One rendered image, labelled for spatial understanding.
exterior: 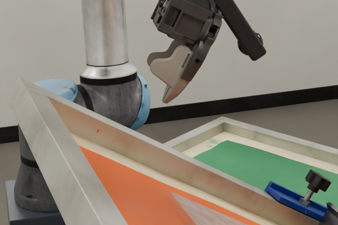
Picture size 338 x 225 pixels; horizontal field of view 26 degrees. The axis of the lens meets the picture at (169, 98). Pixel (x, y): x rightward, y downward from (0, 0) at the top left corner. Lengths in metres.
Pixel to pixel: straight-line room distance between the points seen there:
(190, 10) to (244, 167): 1.25
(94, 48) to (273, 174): 0.90
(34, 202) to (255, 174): 0.89
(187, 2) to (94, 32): 0.47
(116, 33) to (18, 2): 3.25
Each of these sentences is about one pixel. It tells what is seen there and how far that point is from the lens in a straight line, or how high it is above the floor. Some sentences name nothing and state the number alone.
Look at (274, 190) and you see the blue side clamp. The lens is 1.28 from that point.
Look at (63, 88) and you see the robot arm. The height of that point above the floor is 1.43.
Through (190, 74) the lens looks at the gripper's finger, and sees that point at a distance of 1.02.
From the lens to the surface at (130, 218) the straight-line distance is 0.85.
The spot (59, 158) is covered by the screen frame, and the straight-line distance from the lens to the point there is 0.81.
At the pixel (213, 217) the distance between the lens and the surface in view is 1.07.
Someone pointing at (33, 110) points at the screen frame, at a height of 1.55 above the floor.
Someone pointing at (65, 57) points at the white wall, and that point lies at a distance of 4.81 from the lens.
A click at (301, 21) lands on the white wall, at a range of 5.39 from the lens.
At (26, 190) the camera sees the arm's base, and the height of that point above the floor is 1.23.
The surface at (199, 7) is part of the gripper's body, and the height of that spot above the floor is 1.67.
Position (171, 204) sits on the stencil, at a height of 1.41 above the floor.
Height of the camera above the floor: 1.88
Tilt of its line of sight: 20 degrees down
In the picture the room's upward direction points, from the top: straight up
